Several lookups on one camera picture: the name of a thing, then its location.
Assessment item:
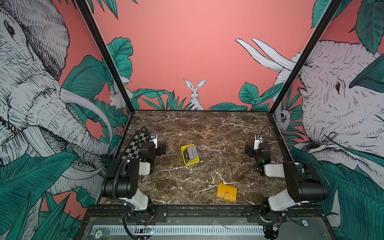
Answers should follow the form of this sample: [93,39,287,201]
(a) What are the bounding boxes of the yellow plastic card tray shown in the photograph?
[181,144,200,166]

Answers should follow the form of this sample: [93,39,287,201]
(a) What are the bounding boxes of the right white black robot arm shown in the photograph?
[245,143,329,213]

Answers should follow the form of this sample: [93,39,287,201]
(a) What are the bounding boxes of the black frame post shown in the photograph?
[75,0,135,115]
[269,0,342,115]

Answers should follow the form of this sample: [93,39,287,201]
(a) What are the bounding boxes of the yellow leather card holder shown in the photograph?
[217,183,238,203]

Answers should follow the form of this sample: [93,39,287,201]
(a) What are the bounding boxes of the black white checkerboard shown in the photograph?
[122,131,152,159]

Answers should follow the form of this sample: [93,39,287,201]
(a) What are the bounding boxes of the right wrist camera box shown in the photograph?
[254,134,264,150]

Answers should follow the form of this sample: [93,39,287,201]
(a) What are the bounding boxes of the black front rail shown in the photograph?
[83,204,326,224]

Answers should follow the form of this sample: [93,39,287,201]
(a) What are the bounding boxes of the white slotted cable duct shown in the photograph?
[90,225,265,238]

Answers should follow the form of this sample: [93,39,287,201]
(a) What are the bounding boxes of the stack of grey cards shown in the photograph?
[183,145,198,163]

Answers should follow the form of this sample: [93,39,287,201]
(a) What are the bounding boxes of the right black frame post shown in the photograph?
[269,0,342,115]

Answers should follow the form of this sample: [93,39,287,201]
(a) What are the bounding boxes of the left black frame post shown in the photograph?
[75,0,135,115]

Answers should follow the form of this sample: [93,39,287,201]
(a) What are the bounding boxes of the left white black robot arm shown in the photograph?
[101,141,166,211]

